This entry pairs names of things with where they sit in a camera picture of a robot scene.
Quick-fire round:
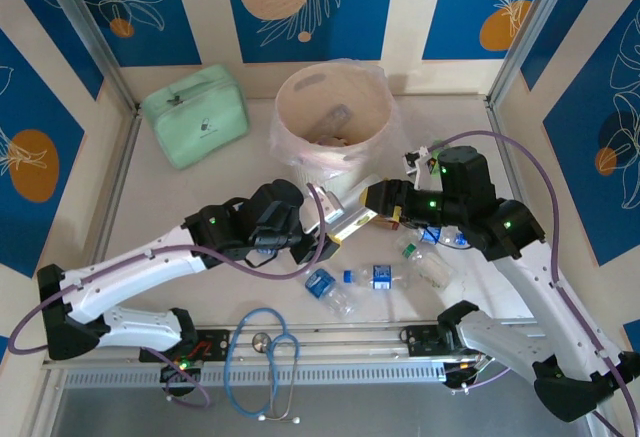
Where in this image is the aluminium front rail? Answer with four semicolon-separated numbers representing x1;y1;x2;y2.
42;319;586;366

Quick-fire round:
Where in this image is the grey slotted cable duct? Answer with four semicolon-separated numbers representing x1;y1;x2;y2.
62;361;449;389

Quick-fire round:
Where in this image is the clear bottle dark label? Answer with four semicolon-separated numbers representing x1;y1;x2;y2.
312;101;354;141

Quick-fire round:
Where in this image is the blue label green cap bottle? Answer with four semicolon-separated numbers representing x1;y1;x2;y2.
303;267;361;318

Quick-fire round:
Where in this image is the aluminium left frame post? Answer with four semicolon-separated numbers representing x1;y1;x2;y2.
37;0;141;113

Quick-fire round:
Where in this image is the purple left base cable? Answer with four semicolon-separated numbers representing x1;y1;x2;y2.
144;346;214;408

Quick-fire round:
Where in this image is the aluminium left side rail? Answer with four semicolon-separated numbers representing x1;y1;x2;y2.
92;106;144;263

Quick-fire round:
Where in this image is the aluminium right side rail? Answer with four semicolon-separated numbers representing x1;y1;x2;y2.
484;96;556;258

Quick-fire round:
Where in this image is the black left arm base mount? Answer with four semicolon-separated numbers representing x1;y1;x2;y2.
137;326;234;398

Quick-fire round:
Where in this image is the clear rectangular plastic bottle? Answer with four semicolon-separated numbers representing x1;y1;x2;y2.
329;174;386;256

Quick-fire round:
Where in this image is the aluminium frame post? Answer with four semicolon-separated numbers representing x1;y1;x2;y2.
487;0;584;108
37;0;141;113

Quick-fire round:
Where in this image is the clear bottle green cap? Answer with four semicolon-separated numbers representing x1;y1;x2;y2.
394;236;456;291

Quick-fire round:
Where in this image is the clear plastic bin liner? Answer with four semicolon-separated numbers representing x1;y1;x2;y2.
267;56;396;178

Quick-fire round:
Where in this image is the aluminium right frame post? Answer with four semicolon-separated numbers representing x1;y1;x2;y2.
487;0;584;108

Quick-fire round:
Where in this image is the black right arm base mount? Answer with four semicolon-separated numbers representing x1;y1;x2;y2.
402;324;499;391

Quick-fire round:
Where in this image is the grey metal panel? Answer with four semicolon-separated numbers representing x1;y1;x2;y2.
49;384;596;437

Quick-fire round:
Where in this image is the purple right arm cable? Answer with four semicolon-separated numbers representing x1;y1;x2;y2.
424;130;640;437

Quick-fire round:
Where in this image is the aluminium rail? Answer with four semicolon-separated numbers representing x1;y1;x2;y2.
484;96;556;258
42;319;586;366
92;106;144;263

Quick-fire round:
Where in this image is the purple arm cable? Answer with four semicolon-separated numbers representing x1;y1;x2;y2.
424;130;640;437
8;182;329;357

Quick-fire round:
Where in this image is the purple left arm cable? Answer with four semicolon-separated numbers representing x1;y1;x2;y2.
8;182;329;357

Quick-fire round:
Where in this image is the clear bottle blue label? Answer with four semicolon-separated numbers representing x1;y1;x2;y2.
418;226;471;251

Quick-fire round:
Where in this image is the white ribbed waste bin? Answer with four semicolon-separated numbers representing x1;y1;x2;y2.
273;59;394;198

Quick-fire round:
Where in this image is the blue stethoscope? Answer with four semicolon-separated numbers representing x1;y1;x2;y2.
222;306;304;426

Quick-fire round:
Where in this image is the mint green zip pouch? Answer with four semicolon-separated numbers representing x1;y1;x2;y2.
139;64;251;171

